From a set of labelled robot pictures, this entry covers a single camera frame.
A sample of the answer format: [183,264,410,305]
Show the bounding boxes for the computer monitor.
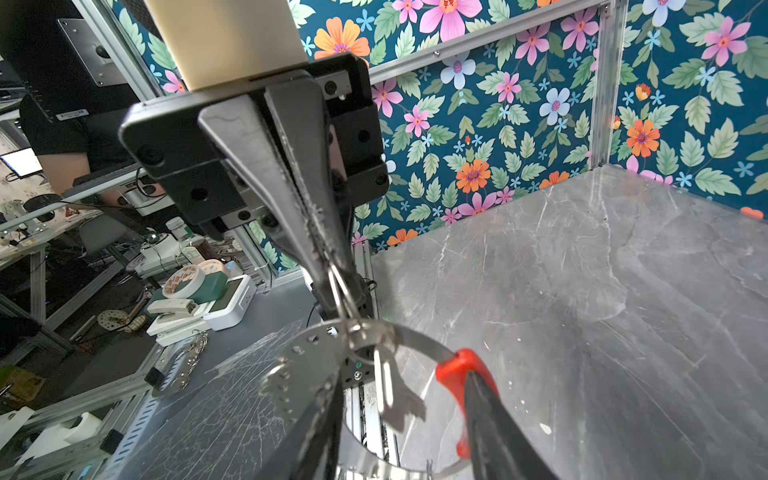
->
[1,148,43,179]

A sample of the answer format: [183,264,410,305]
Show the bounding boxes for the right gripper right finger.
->
[464,371,558,480]

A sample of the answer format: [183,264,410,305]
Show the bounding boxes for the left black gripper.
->
[119,54,390,315]

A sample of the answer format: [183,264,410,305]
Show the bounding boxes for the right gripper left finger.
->
[255,381,344,480]

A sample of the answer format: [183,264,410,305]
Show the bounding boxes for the roll of tape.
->
[162,265,205,299]

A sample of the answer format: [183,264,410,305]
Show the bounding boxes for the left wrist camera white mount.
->
[146,0,307,91]

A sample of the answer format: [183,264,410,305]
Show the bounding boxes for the large keyring with red grip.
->
[257,317,502,480]

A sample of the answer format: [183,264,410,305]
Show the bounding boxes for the white slotted cable duct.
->
[101,353,397,480]

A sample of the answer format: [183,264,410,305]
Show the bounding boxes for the white device on desk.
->
[147,275,257,347]

